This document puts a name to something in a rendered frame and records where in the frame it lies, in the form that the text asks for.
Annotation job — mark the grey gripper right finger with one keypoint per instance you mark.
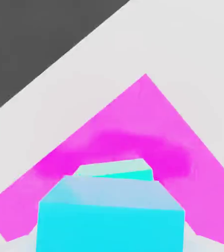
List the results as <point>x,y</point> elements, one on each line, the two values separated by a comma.
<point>200,244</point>

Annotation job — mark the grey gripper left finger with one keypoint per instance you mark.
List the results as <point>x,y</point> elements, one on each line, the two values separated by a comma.
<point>26,245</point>

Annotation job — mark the small cyan cube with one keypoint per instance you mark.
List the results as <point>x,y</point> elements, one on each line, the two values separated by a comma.
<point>110,226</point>

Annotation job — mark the small turquoise cube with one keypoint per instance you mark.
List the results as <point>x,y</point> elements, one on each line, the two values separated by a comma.
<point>114,167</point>

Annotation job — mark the large magenta box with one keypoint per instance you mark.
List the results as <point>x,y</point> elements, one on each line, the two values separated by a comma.
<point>143,118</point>

